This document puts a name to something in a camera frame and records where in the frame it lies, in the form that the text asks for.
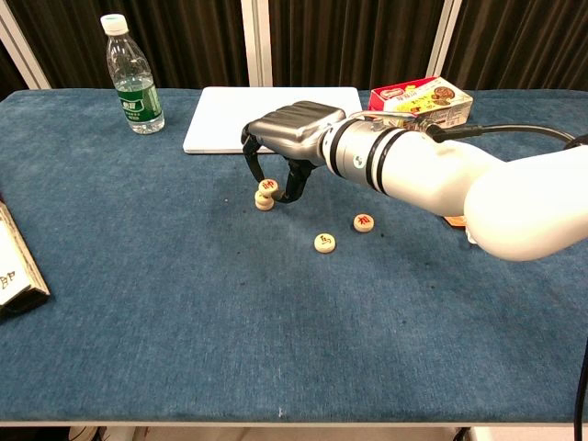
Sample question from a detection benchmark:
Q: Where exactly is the clear plastic water bottle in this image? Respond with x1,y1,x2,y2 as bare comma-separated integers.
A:
100,13,165,135

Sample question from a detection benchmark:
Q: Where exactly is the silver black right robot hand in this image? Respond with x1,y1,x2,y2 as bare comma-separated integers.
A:
241,100,347,205

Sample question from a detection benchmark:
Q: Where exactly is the cream chess piece horse character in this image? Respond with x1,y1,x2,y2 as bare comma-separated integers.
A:
313,232,337,254

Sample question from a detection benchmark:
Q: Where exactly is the thin black cable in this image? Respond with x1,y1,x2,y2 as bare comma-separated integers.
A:
572,337,588,441

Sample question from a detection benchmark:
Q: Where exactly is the red yellow cookie box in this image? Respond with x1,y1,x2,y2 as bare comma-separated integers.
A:
367,75,474,130

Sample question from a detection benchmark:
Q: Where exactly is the silver closed laptop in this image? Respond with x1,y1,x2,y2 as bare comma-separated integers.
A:
182,86,362,155

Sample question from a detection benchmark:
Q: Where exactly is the dark pleated curtain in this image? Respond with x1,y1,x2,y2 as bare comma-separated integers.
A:
440,0,588,91
0,0,252,91
268,0,447,91

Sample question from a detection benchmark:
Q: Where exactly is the blue table cloth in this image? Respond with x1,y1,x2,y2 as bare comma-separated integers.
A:
0,88,588,424

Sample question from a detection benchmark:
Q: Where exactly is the orange spouted drink pouch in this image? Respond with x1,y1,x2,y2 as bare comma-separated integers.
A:
442,214,479,245

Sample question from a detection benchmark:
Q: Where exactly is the white frame post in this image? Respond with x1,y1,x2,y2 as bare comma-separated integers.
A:
0,0,51,91
425,0,463,79
240,0,274,88

